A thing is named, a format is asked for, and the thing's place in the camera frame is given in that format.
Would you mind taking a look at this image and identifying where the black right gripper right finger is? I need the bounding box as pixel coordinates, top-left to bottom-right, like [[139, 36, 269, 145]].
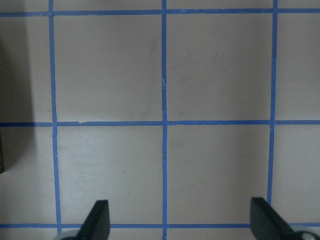
[[249, 197, 296, 240]]

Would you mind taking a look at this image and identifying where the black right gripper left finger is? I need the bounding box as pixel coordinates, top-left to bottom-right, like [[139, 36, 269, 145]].
[[77, 200, 111, 240]]

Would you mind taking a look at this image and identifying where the dark wooden drawer cabinet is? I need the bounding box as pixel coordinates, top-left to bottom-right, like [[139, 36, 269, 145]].
[[0, 42, 6, 174]]

